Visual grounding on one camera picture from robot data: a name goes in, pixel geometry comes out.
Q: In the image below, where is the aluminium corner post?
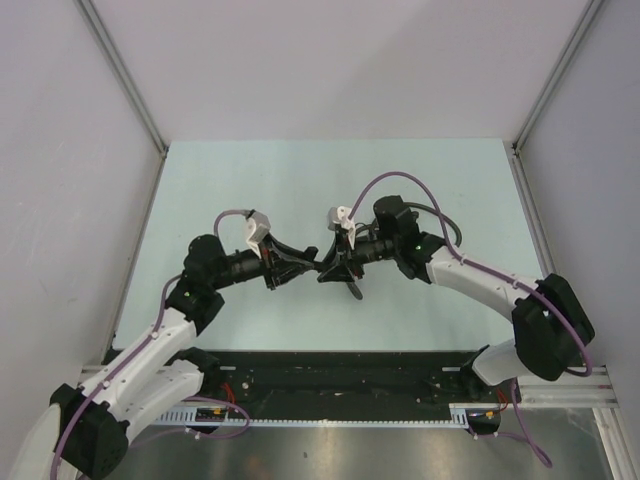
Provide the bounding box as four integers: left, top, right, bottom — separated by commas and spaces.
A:
509, 0, 606, 151
74, 0, 168, 158

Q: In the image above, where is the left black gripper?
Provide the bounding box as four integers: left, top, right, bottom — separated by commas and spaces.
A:
209, 233, 312, 290

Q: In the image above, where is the white slotted cable duct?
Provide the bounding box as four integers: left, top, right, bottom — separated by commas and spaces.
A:
159, 402, 506, 429

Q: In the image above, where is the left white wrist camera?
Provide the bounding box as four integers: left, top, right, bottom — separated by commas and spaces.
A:
244, 210, 271, 256

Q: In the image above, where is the dark corrugated flexible hose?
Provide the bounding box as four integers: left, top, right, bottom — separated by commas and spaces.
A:
344, 201, 464, 303

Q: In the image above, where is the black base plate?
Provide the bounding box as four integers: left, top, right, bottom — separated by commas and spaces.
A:
179, 352, 519, 432

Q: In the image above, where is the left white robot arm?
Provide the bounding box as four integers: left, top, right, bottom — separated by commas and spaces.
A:
46, 234, 318, 479

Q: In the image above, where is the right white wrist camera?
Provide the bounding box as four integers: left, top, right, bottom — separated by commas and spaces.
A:
327, 206, 356, 248

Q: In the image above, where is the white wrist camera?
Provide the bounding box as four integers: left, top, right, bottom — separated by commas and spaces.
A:
327, 206, 356, 248
244, 210, 271, 256

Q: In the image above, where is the right aluminium corner post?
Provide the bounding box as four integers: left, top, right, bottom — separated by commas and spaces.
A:
509, 0, 606, 151

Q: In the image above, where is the left aluminium corner post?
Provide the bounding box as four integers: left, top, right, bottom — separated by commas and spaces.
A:
74, 0, 168, 158

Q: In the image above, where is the black T-shaped connector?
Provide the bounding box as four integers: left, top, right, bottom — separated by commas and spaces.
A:
304, 246, 325, 275

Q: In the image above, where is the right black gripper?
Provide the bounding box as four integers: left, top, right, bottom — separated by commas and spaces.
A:
319, 229, 400, 282

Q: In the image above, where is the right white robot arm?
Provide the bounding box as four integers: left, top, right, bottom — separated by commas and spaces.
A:
318, 195, 595, 401

